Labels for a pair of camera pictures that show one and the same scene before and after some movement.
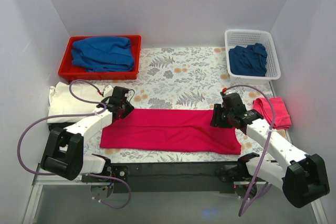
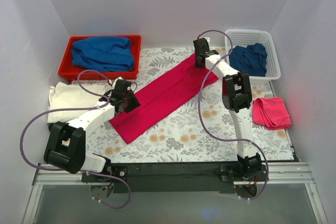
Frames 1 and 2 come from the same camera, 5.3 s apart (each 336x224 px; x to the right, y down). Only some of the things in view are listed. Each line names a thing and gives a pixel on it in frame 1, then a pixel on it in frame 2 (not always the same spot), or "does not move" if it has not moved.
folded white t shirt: (61, 103) does not move
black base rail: (175, 178) does not move
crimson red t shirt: (187, 130) to (163, 96)
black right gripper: (218, 115) to (200, 56)
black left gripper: (125, 108) does not move
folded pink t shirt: (281, 118) does not move
